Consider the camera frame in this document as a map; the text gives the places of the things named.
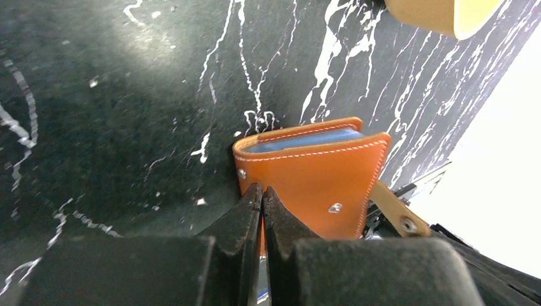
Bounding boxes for orange oval tray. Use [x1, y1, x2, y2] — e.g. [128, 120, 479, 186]
[384, 0, 503, 40]

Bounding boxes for brown leather card holder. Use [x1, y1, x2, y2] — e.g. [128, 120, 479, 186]
[232, 117, 433, 254]

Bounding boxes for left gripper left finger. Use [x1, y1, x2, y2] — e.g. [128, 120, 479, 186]
[19, 184, 263, 305]

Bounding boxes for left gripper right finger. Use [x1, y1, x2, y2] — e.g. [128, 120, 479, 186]
[262, 188, 483, 305]

